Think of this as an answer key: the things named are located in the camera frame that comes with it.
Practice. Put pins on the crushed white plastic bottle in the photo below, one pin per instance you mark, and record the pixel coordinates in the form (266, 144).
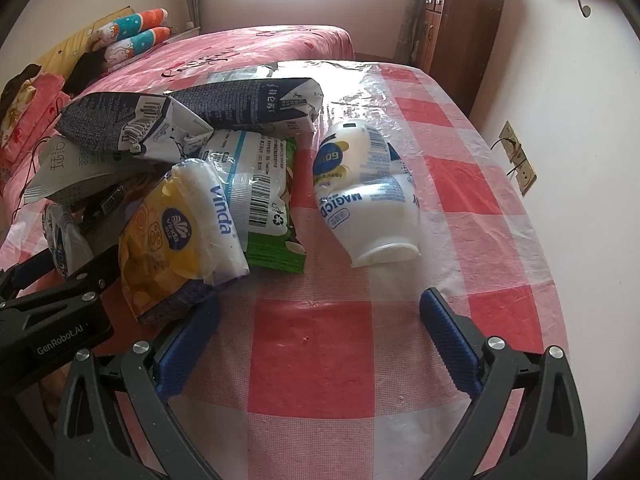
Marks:
(370, 210)

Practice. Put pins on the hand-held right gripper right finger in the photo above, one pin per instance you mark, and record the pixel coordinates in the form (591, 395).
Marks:
(450, 345)

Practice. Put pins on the green white wipes packet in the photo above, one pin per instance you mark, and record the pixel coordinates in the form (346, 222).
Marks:
(272, 255)

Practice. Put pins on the brown cloth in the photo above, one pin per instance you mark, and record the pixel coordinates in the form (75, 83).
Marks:
(17, 85)

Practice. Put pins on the yellow white tissue pack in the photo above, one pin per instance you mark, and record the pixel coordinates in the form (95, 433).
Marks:
(170, 240)

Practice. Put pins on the black cloth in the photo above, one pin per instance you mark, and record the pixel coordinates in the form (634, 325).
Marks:
(87, 70)

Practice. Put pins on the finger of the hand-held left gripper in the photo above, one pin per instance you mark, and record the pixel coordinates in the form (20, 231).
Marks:
(102, 266)
(30, 267)

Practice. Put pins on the grey paper packet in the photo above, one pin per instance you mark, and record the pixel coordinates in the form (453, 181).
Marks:
(70, 170)

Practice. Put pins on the colourful bolster pillow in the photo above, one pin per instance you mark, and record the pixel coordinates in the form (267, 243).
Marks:
(140, 42)
(140, 19)

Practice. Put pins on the wall socket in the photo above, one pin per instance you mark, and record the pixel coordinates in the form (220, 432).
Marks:
(520, 165)

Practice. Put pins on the brown wooden cabinet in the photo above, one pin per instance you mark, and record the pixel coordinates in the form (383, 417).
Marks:
(465, 35)

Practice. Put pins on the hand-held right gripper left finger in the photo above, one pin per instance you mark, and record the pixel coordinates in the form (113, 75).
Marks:
(185, 345)

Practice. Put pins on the small white blue packet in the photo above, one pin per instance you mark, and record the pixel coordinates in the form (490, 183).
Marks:
(65, 240)

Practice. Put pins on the folded pink floral quilt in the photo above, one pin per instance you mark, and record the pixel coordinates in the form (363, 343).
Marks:
(35, 105)

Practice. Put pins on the dark blue barcode milk carton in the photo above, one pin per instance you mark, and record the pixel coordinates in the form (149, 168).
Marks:
(95, 120)

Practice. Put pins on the pink checked tablecloth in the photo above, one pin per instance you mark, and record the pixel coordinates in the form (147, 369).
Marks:
(310, 360)

